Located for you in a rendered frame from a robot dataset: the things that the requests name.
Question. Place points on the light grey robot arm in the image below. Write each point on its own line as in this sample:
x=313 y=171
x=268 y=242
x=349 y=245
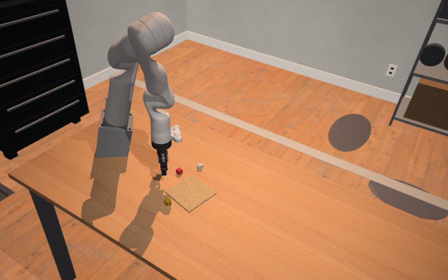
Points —
x=145 y=37

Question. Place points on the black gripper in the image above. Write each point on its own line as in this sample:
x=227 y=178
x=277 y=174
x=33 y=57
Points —
x=162 y=155

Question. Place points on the tan flat mat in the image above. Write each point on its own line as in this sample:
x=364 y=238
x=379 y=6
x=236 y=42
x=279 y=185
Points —
x=190 y=193

